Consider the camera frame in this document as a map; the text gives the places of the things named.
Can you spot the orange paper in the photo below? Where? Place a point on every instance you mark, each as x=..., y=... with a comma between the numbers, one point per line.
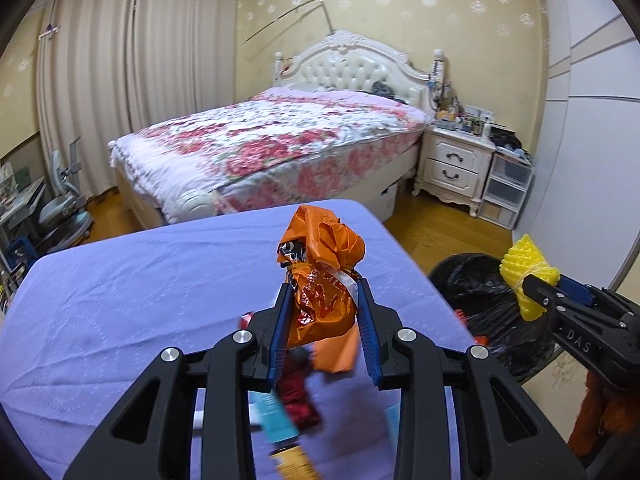
x=337, y=354

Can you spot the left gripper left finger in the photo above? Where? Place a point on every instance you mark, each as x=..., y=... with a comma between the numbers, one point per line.
x=148, y=434

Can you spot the grey desk chair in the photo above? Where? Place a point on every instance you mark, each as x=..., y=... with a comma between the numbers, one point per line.
x=65, y=218

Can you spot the yellow tube with black cap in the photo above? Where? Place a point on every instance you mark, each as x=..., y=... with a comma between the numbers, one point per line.
x=293, y=463

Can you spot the purple tablecloth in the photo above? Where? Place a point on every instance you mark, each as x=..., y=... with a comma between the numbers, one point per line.
x=85, y=323

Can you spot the white two-drawer nightstand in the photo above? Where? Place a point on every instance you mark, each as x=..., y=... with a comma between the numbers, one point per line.
x=453, y=167

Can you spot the beige curtains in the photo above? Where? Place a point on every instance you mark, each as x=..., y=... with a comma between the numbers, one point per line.
x=106, y=68

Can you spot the black lined trash bin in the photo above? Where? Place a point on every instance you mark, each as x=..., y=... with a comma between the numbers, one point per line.
x=474, y=288

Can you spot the clear plastic drawer unit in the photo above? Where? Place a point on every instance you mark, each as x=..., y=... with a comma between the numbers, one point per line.
x=505, y=188

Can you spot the orange snack bag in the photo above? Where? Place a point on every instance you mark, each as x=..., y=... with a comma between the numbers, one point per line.
x=319, y=254

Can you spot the black clothes pile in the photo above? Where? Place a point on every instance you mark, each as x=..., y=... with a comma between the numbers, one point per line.
x=507, y=139

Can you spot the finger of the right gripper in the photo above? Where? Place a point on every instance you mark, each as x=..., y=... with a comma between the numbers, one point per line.
x=555, y=302
x=575, y=291

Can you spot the teal toothpaste tube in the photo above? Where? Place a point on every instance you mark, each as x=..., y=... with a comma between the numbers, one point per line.
x=268, y=413

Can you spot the yellow foam fruit net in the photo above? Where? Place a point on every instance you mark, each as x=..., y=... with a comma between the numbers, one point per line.
x=524, y=258

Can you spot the clutter on nightstand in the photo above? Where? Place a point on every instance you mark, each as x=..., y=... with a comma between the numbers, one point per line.
x=452, y=115

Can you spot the white bed with floral cover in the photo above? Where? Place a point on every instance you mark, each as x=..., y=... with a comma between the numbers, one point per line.
x=342, y=119

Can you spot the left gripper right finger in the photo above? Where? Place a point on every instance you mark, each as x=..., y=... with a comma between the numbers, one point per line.
x=462, y=415

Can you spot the red plastic wrapper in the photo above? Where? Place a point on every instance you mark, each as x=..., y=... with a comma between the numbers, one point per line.
x=292, y=392

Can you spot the white sliding wardrobe door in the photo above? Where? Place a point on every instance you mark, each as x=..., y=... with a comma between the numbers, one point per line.
x=583, y=209

